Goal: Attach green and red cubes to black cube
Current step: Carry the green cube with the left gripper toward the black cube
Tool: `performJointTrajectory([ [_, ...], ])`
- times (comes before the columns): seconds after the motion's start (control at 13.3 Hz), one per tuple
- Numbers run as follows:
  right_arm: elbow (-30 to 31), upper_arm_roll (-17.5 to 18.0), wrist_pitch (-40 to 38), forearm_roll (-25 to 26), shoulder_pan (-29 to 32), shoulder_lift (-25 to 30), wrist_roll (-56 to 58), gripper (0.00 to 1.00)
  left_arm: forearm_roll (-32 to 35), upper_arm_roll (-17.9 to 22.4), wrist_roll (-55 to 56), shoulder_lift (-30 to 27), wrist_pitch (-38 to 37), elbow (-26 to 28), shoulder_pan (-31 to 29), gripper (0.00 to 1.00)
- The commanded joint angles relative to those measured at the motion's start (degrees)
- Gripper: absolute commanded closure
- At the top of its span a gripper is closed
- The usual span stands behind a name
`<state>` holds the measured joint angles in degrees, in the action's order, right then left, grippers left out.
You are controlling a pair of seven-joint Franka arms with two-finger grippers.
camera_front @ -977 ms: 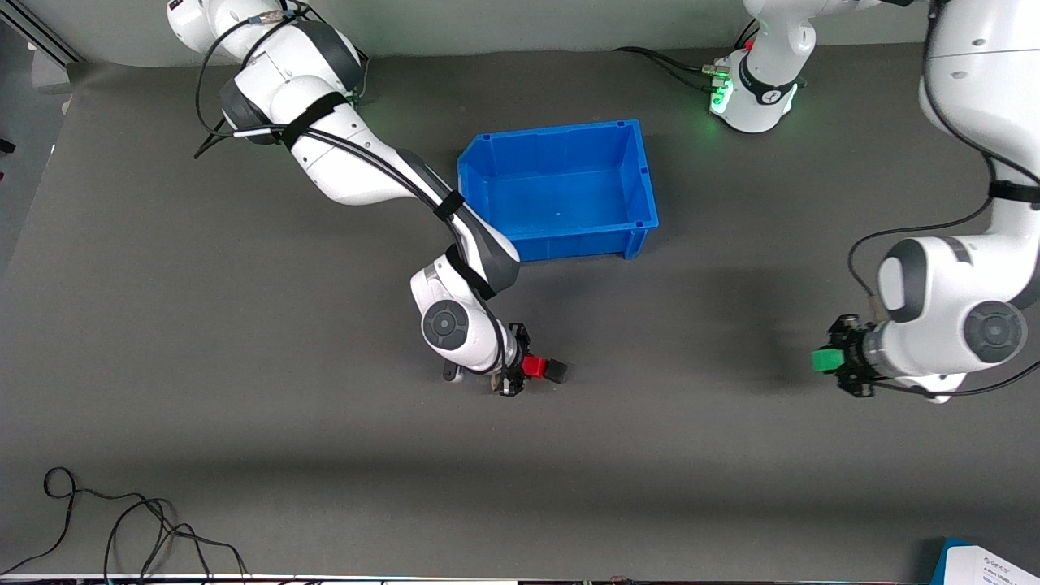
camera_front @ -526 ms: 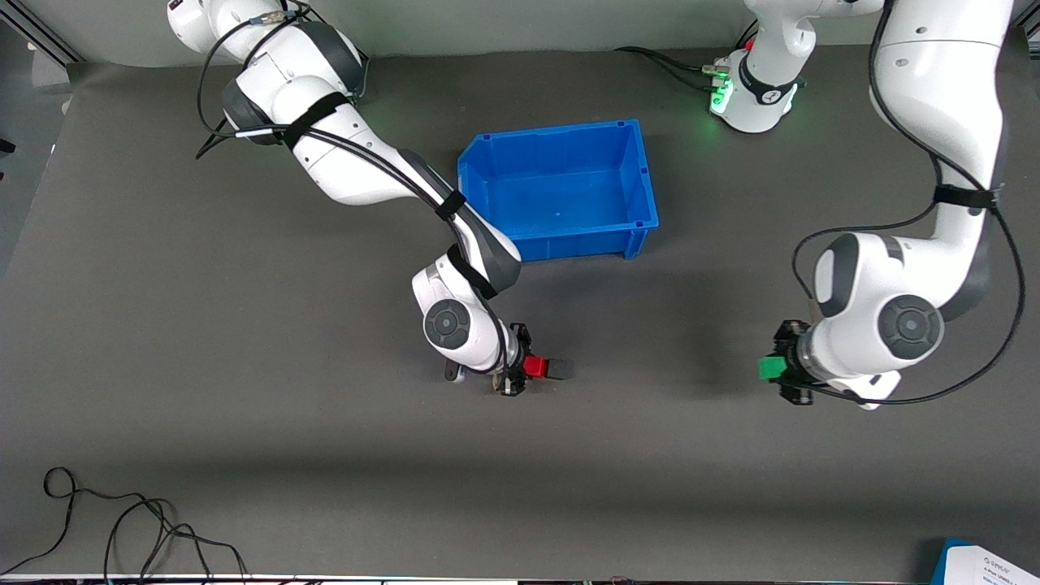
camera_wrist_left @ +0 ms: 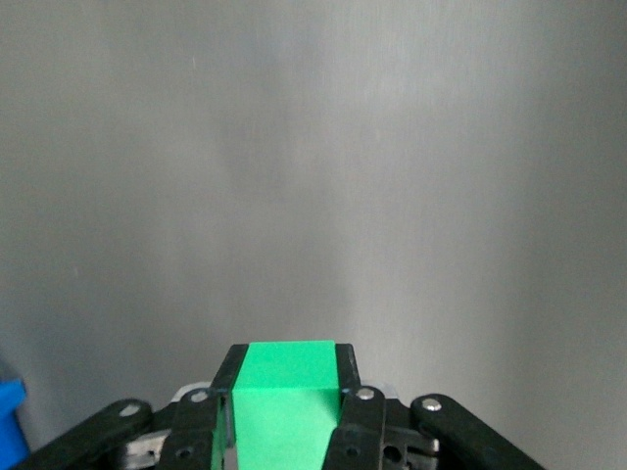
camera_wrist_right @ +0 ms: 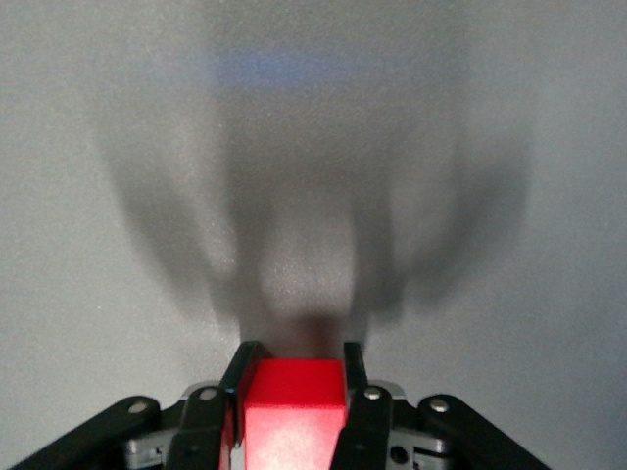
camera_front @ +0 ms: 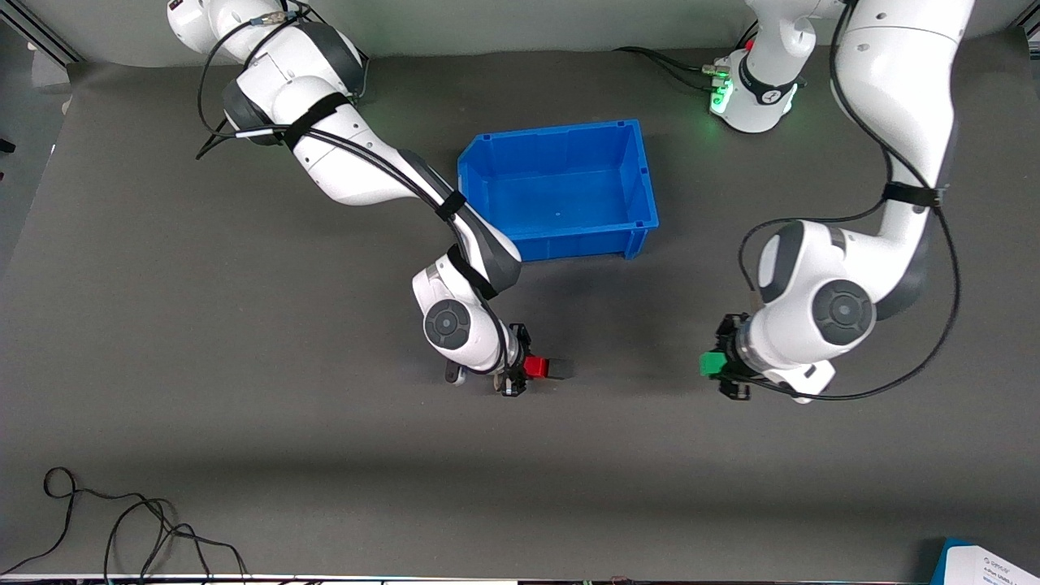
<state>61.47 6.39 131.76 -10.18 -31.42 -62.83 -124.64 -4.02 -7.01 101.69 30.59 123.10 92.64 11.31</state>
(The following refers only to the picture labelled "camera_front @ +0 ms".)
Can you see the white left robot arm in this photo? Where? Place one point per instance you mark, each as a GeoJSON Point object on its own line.
{"type": "Point", "coordinates": [894, 89]}

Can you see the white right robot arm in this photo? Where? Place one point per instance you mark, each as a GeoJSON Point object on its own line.
{"type": "Point", "coordinates": [349, 154]}

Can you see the blue plastic bin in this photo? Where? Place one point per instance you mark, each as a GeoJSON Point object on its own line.
{"type": "Point", "coordinates": [569, 187]}

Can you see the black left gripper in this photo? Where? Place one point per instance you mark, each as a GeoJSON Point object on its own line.
{"type": "Point", "coordinates": [729, 332]}

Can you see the aluminium frame rail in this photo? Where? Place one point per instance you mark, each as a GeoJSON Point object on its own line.
{"type": "Point", "coordinates": [41, 36]}

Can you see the green cube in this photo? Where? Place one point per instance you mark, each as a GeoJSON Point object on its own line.
{"type": "Point", "coordinates": [712, 364]}

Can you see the red cube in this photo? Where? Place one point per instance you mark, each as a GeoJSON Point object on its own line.
{"type": "Point", "coordinates": [535, 367]}

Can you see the blue box with white label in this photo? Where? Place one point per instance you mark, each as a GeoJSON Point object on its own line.
{"type": "Point", "coordinates": [987, 565]}

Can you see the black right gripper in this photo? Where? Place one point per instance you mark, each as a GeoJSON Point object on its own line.
{"type": "Point", "coordinates": [517, 340]}

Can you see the black cube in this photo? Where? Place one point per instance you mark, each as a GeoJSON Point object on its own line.
{"type": "Point", "coordinates": [561, 369]}

